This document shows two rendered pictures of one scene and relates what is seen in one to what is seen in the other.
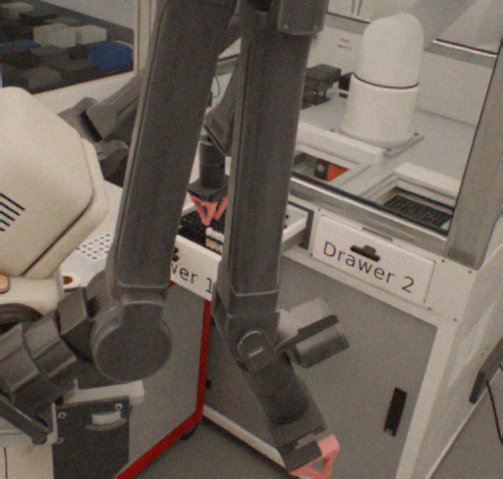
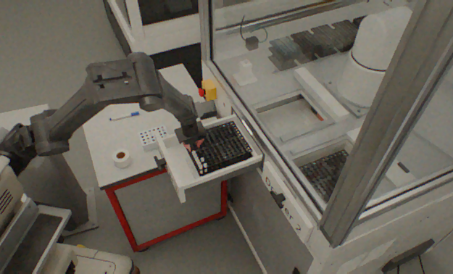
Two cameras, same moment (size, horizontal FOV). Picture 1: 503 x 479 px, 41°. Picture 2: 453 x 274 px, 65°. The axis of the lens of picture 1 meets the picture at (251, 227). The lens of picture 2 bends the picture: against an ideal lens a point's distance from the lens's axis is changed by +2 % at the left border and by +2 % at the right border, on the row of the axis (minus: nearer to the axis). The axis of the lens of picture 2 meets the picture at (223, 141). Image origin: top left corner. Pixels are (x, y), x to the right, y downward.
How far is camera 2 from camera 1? 0.86 m
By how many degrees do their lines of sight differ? 31
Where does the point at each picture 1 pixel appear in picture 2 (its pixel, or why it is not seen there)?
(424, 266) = (306, 226)
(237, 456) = (238, 239)
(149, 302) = not seen: outside the picture
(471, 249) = (330, 235)
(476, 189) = (337, 206)
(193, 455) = (217, 230)
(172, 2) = not seen: outside the picture
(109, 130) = (48, 137)
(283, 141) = not seen: outside the picture
